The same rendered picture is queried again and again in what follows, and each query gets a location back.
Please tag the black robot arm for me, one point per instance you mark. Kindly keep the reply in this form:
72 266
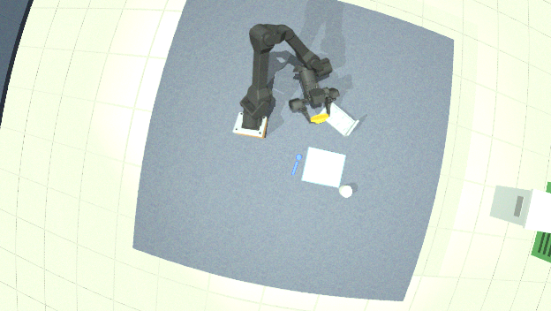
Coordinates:
263 38

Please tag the yellow plate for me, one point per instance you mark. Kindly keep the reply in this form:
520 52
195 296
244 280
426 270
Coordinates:
319 118

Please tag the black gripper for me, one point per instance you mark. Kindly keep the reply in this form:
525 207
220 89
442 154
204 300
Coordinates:
297 104

